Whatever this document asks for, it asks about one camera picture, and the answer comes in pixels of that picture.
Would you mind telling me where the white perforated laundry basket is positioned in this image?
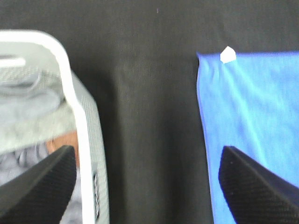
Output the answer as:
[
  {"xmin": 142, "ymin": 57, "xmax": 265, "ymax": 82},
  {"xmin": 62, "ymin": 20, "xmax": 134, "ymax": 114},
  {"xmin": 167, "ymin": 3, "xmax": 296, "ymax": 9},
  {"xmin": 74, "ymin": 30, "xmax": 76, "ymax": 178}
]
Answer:
[{"xmin": 0, "ymin": 30, "xmax": 110, "ymax": 224}]

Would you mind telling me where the blue microfiber towel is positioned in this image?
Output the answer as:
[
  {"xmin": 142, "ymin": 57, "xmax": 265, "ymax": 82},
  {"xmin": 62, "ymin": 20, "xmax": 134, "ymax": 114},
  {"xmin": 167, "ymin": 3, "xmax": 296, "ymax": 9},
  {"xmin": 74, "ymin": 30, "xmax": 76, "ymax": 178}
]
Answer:
[{"xmin": 197, "ymin": 51, "xmax": 299, "ymax": 224}]

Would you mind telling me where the black table cloth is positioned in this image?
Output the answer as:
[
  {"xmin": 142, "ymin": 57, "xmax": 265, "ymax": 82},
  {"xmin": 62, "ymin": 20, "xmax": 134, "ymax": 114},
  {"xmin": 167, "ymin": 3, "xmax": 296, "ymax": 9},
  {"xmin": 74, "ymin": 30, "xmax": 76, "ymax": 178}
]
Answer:
[{"xmin": 0, "ymin": 0, "xmax": 299, "ymax": 224}]

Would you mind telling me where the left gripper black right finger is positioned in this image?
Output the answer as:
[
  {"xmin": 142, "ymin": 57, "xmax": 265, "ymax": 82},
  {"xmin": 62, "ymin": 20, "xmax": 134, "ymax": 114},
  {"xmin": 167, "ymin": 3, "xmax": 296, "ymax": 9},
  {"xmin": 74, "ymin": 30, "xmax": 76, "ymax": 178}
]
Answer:
[{"xmin": 218, "ymin": 146, "xmax": 299, "ymax": 224}]

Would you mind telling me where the striped grey cloth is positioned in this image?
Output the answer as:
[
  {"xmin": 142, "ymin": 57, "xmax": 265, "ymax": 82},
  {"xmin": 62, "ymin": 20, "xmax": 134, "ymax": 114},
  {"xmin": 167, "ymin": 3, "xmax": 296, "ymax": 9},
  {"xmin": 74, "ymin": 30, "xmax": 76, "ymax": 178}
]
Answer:
[{"xmin": 0, "ymin": 145, "xmax": 83, "ymax": 224}]

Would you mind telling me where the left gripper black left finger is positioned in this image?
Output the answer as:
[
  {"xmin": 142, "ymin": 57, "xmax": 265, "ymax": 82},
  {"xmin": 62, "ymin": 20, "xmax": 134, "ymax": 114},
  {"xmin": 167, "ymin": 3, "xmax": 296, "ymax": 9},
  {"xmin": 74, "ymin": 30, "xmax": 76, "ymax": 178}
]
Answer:
[{"xmin": 0, "ymin": 146, "xmax": 77, "ymax": 224}]

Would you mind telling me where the grey folded towel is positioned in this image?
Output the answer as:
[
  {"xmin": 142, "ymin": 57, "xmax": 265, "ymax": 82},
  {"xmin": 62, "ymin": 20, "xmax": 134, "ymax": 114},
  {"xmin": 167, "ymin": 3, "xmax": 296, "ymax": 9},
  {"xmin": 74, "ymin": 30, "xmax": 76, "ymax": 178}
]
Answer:
[{"xmin": 0, "ymin": 42, "xmax": 79, "ymax": 154}]

